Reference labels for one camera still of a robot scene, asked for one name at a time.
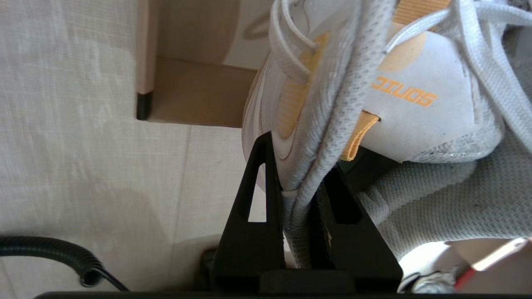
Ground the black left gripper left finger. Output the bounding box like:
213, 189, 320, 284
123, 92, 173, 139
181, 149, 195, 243
211, 131, 288, 292

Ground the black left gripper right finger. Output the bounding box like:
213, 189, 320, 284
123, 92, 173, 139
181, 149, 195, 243
316, 166, 403, 292

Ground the white mesh sneaker orange tongue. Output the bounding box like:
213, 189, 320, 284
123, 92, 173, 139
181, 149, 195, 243
242, 0, 532, 270

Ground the brown cardboard shoe box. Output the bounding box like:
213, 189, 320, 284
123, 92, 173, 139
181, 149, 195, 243
136, 0, 275, 128

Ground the black coiled cable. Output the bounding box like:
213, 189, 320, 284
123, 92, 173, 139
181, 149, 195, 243
0, 236, 129, 292

